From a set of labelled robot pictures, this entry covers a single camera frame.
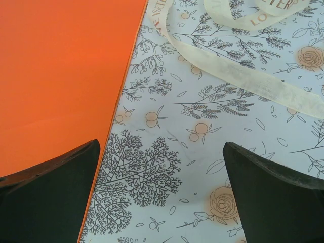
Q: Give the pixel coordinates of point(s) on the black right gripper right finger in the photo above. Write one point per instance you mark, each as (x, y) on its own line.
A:
(278, 202)

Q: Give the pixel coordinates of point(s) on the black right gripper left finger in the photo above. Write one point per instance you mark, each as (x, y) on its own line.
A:
(45, 202)

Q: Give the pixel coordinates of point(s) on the orange wrapping paper sheet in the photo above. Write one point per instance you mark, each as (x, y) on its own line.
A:
(63, 76)

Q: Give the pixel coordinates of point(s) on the floral print table cloth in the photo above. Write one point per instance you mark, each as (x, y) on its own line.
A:
(177, 152)

